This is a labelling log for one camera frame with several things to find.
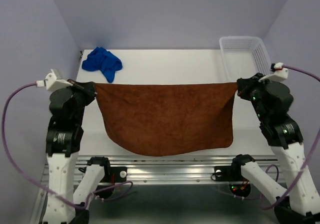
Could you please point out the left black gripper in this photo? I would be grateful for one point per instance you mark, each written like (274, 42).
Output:
(89, 87)

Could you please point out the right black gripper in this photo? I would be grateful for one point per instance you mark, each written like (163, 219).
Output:
(245, 85)

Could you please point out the brown towel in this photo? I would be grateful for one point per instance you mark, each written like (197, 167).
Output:
(166, 120)

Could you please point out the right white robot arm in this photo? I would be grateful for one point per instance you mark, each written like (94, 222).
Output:
(299, 202)

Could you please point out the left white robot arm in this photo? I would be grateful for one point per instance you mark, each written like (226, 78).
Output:
(66, 205)

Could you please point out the white plastic basket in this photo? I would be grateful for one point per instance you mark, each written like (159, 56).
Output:
(244, 56)

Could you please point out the blue towel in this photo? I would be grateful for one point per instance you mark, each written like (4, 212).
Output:
(104, 61)

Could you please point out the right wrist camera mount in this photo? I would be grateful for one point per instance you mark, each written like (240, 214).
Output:
(279, 73)

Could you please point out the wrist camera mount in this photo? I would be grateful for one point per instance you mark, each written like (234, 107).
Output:
(53, 81)
(279, 73)

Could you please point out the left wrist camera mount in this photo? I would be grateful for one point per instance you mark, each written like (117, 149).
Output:
(53, 81)

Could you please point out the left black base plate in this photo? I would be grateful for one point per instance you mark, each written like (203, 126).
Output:
(116, 175)

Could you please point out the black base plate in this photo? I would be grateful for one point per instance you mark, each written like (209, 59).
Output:
(116, 175)
(223, 174)

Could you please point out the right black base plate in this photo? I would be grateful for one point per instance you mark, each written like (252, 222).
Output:
(223, 174)

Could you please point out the aluminium mounting rail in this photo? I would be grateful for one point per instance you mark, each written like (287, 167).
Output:
(188, 169)

